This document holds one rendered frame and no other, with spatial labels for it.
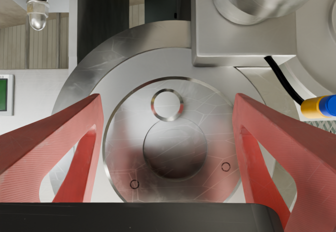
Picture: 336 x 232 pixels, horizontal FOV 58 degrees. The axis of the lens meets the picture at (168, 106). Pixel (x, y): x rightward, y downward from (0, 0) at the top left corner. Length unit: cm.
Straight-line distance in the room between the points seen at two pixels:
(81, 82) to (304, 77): 13
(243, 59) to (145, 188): 8
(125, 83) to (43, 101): 38
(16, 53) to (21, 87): 362
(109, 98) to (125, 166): 4
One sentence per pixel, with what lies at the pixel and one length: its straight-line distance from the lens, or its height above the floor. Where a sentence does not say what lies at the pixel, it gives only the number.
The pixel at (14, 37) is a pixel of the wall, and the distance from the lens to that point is 426.
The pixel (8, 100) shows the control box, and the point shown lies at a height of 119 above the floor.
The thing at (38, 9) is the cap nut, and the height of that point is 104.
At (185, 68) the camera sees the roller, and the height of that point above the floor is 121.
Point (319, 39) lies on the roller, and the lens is 21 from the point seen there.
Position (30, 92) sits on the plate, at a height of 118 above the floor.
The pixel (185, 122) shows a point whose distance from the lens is 16.
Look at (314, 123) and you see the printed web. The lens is 42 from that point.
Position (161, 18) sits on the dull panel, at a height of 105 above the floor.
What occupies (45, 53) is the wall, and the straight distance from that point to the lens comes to 385.
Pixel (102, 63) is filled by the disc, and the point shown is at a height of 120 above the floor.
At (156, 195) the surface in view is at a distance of 16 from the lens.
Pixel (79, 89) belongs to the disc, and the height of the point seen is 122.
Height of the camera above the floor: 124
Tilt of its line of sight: 4 degrees down
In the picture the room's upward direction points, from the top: 180 degrees clockwise
